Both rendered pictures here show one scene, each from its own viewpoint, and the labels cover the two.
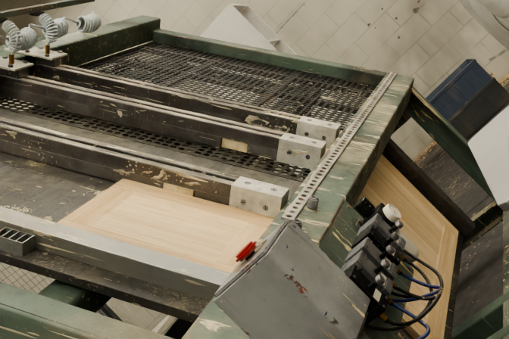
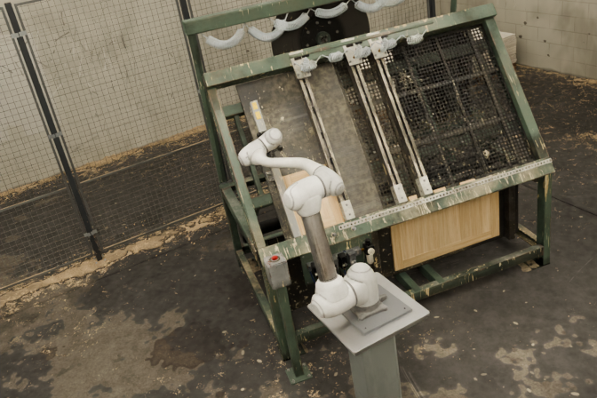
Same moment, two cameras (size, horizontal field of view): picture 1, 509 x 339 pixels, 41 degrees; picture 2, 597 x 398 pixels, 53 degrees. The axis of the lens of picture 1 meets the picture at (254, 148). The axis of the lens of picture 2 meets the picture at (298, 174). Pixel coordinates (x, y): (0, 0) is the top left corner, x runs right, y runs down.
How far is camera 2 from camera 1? 3.17 m
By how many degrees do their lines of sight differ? 55
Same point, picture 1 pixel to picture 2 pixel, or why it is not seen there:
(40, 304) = (251, 212)
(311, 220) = (346, 234)
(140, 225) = not seen: hidden behind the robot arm
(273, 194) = (346, 216)
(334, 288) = (281, 279)
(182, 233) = not seen: hidden behind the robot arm
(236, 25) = not seen: outside the picture
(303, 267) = (276, 273)
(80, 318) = (254, 224)
